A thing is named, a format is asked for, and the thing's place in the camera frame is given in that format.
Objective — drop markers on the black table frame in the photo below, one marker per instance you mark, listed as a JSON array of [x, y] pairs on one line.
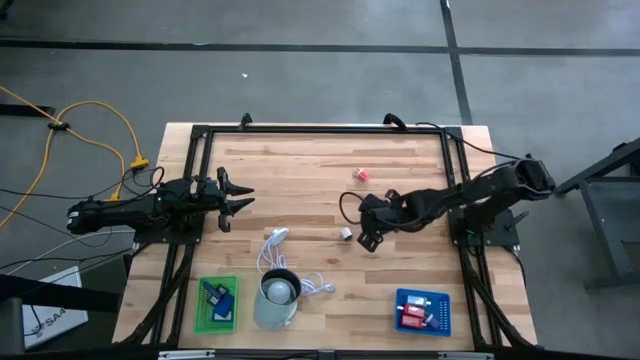
[[325, 129]]

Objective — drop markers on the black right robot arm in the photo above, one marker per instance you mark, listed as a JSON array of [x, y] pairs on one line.
[[475, 195]]

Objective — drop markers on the blue plastic basket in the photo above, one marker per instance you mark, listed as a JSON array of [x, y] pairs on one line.
[[442, 305]]

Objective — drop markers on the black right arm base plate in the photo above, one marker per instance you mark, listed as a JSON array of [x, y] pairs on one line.
[[495, 235]]

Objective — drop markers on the red wall charger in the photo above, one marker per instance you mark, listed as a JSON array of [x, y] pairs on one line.
[[414, 310], [411, 321]]

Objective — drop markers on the silver aluminium profile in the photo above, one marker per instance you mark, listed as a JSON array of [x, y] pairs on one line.
[[187, 354], [465, 355]]

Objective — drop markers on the black floor stand foot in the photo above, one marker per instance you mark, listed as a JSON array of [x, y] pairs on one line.
[[25, 110]]

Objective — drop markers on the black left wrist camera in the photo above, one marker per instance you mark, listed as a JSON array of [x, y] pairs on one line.
[[205, 189]]

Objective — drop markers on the black floor beam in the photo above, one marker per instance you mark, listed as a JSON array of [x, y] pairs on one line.
[[50, 295]]

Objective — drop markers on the black table clamp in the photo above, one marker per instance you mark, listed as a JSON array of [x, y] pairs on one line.
[[395, 120], [245, 121]]

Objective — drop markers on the pink white small charger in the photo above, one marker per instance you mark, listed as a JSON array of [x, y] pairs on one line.
[[360, 175]]

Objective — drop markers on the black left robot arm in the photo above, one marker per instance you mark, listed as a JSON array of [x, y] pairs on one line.
[[115, 212]]

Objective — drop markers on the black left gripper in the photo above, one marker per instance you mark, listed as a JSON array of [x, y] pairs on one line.
[[212, 205]]

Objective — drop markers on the green plastic basket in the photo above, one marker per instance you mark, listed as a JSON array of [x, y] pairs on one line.
[[202, 320]]

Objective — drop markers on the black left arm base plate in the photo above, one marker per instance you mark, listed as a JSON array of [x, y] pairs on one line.
[[150, 239]]

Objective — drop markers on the black side table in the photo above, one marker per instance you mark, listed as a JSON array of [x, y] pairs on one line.
[[600, 168]]

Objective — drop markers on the white appliance with base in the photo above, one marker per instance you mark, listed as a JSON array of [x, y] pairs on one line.
[[272, 315]]

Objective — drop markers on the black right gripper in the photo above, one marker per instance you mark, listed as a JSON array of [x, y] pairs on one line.
[[385, 222]]

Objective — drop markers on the white light bulb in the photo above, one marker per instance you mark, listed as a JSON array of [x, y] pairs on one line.
[[279, 291]]

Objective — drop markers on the white charger black face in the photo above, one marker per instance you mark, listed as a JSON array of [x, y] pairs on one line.
[[346, 234]]

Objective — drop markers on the white cardboard box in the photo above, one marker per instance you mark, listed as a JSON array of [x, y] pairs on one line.
[[55, 310]]

